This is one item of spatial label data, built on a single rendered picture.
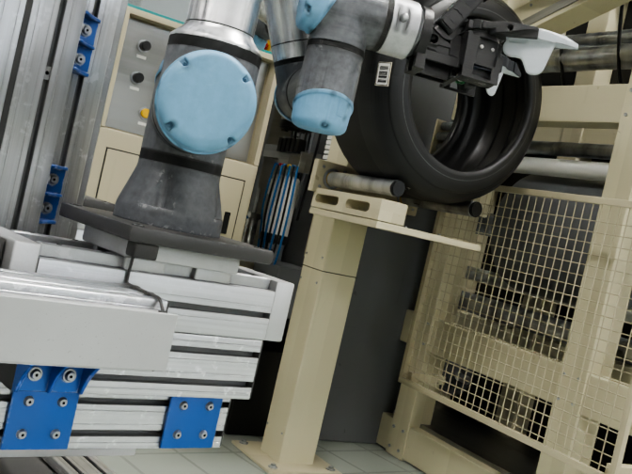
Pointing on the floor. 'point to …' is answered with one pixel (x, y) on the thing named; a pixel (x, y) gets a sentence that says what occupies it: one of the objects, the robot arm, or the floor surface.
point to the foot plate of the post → (281, 464)
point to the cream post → (313, 336)
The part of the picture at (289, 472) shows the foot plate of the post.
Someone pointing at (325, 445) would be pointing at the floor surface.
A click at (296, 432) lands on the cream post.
